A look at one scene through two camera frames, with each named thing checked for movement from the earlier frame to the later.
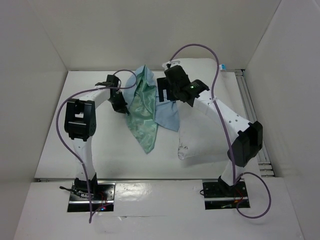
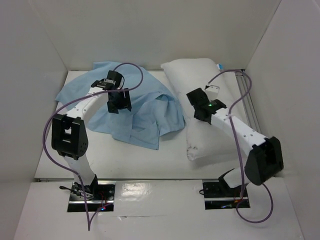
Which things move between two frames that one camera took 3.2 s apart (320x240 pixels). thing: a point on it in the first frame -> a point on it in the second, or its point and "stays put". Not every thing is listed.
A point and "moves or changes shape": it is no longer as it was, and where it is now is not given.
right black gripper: x=163 y=89 -> x=196 y=97
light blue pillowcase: x=144 y=112 moves or changes shape
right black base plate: x=219 y=195 stays put
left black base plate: x=103 y=201 stays put
